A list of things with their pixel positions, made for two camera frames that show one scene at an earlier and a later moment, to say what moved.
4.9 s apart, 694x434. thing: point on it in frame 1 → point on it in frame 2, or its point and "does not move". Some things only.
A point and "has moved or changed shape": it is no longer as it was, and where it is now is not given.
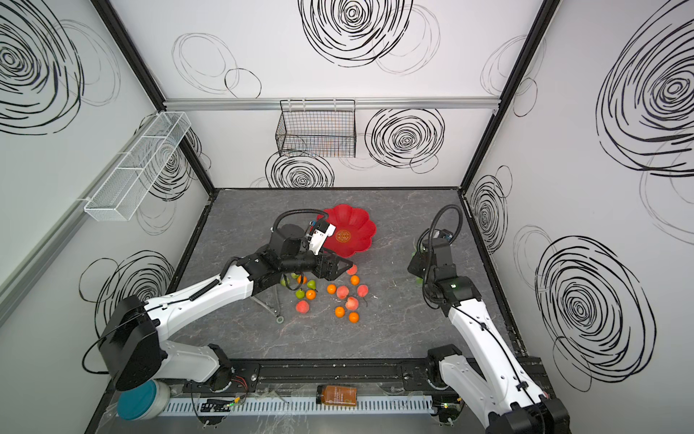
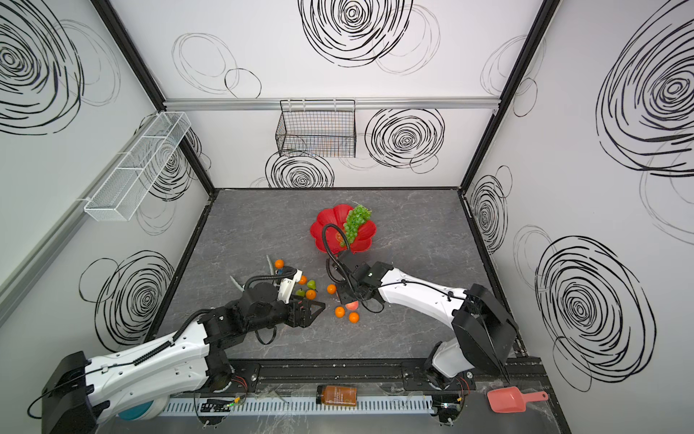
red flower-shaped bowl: [354, 231] does not move
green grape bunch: [418, 280] has moved or changed shape
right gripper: [413, 267] → [342, 291]
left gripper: [330, 274] → [305, 318]
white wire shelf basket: [120, 194] does not move
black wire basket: [317, 127] does not move
